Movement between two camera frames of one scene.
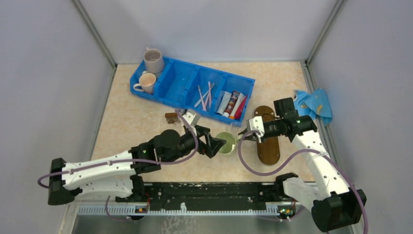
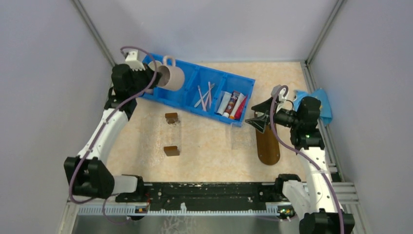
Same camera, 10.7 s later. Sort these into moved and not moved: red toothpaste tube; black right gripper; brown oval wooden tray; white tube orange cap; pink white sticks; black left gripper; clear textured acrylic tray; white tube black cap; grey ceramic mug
Moved: black left gripper; black right gripper; grey ceramic mug
Not moved: pink white sticks; white tube orange cap; clear textured acrylic tray; white tube black cap; brown oval wooden tray; red toothpaste tube
